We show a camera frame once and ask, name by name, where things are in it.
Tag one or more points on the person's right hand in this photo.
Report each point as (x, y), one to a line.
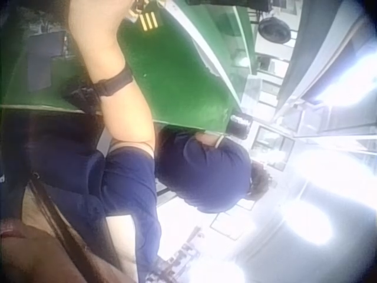
(97, 41)

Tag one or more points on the black wrist band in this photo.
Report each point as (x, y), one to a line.
(113, 84)

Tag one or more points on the dark grey case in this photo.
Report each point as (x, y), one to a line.
(44, 59)

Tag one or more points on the green table mat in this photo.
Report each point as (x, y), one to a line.
(173, 76)

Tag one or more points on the small black box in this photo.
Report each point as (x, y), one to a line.
(240, 123)

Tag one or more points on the black round fan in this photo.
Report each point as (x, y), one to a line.
(274, 29)

